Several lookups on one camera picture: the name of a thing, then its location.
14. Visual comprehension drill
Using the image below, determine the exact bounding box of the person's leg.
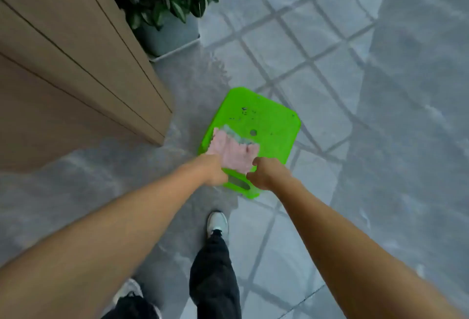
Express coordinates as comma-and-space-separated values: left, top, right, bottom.
100, 292, 160, 319
188, 230, 243, 319

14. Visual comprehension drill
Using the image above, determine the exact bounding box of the white sneaker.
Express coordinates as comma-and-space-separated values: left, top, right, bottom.
111, 278, 163, 319
206, 211, 230, 239

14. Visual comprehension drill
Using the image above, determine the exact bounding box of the person's right forearm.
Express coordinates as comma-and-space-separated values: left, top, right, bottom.
275, 179, 467, 319

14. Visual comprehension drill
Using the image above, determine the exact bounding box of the person's left leg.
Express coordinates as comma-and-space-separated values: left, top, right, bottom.
100, 292, 160, 319

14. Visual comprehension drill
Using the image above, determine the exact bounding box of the green plastic stool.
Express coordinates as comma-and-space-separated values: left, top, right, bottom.
197, 87, 302, 200

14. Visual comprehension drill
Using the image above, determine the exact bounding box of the person's left forearm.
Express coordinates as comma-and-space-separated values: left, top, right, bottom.
0, 163, 208, 319

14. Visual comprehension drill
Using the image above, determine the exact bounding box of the person's left hand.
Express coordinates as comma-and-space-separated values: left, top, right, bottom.
199, 154, 229, 187

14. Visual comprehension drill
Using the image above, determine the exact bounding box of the grey plant pot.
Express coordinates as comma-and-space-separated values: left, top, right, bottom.
137, 10, 201, 58

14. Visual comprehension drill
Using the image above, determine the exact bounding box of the white pot tray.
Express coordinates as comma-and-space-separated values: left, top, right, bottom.
148, 34, 202, 64

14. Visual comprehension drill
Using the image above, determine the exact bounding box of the light wooden cabinet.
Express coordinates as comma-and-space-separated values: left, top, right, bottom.
0, 0, 174, 174

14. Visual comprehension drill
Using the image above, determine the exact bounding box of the person's right hand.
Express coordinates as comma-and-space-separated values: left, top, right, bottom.
246, 156, 294, 192

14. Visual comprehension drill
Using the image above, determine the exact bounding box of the pink cleaning cloth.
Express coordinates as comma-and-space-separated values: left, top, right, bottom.
205, 124, 261, 176

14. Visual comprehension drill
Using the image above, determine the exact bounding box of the person's right leg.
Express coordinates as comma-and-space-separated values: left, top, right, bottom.
188, 230, 243, 319

